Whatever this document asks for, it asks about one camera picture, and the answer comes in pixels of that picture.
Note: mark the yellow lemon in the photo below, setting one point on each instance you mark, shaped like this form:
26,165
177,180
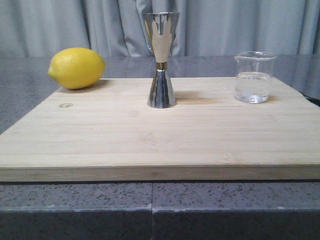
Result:
76,67

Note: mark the steel double jigger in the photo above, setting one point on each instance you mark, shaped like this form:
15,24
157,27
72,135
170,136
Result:
161,30

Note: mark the small glass beaker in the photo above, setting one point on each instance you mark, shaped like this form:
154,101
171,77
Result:
253,76

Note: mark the wooden cutting board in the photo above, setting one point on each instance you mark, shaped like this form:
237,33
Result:
109,133

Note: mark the grey curtain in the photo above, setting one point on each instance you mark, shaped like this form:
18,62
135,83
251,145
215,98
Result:
41,28

